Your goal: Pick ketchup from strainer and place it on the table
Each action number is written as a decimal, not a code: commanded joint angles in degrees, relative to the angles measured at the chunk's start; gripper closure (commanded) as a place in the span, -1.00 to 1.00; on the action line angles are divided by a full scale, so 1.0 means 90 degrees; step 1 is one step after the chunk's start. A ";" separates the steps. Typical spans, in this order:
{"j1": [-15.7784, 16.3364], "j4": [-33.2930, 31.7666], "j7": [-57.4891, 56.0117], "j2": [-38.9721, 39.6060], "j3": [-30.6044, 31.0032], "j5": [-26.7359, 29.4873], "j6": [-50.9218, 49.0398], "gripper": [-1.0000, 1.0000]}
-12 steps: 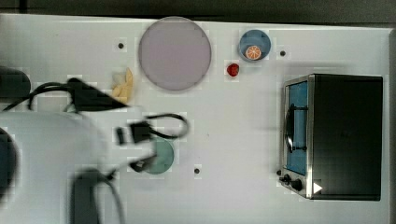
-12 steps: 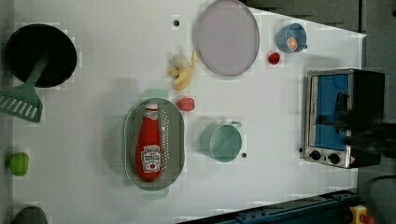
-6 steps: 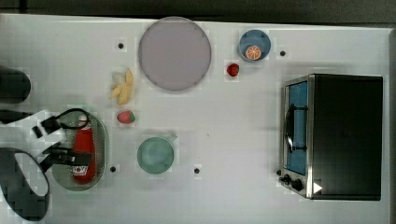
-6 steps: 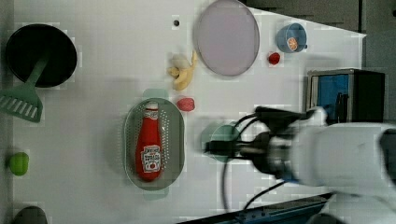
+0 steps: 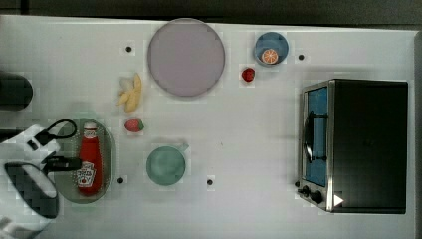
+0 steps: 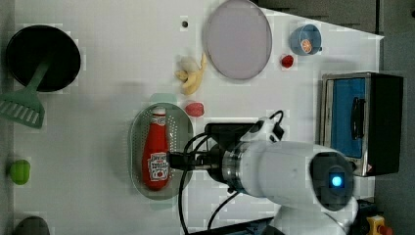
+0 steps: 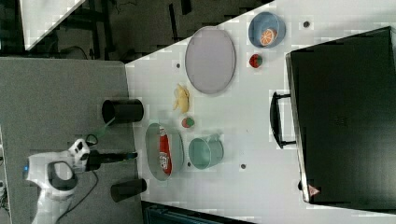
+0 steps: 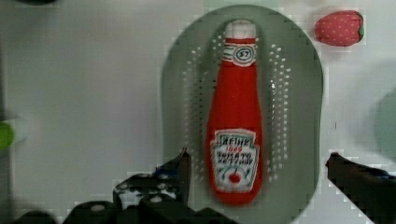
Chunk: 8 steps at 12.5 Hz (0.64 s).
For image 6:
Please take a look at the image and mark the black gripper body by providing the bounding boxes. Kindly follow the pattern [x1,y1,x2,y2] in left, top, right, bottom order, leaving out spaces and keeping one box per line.
[167,144,226,183]

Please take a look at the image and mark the red plush ketchup bottle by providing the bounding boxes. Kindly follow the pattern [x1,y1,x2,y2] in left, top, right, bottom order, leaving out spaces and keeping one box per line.
[142,107,170,191]

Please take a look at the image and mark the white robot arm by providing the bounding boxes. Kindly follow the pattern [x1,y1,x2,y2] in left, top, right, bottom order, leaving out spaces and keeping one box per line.
[167,141,358,235]

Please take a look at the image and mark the plush strawberry near strainer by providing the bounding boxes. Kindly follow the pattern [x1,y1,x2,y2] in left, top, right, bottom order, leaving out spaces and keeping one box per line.
[185,102,205,118]

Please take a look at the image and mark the plush peeled banana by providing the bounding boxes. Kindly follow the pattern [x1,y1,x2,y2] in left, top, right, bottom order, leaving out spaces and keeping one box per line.
[174,53,208,96]

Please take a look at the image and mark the small red plush strawberry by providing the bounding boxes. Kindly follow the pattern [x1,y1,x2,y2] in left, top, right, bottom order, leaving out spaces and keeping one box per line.
[281,55,294,69]

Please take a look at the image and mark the large grey round plate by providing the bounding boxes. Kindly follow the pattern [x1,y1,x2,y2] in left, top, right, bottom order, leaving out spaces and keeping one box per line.
[205,0,272,79]

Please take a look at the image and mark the plush orange slice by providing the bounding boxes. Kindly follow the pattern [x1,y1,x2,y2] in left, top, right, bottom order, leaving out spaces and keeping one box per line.
[301,39,312,53]

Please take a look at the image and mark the black toaster oven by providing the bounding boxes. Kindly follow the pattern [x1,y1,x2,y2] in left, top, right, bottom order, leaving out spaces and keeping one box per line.
[319,71,403,177]

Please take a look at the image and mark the blue bowl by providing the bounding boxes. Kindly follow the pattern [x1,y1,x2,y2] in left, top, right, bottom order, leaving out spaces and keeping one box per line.
[289,24,322,56]

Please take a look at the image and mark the green plush pepper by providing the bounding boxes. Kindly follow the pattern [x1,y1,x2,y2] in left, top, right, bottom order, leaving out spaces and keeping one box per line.
[10,160,30,185]

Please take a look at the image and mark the green plastic spatula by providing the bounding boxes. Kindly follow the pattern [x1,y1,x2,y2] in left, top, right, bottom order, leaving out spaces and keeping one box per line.
[0,61,50,129]

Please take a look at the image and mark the black round container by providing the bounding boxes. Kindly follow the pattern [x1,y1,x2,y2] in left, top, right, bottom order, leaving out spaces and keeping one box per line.
[6,24,81,92]

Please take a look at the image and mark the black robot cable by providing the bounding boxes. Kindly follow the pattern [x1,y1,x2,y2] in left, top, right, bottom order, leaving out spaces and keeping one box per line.
[177,110,285,235]

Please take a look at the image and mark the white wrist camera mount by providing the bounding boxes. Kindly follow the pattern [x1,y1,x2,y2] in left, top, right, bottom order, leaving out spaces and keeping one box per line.
[240,117,285,143]

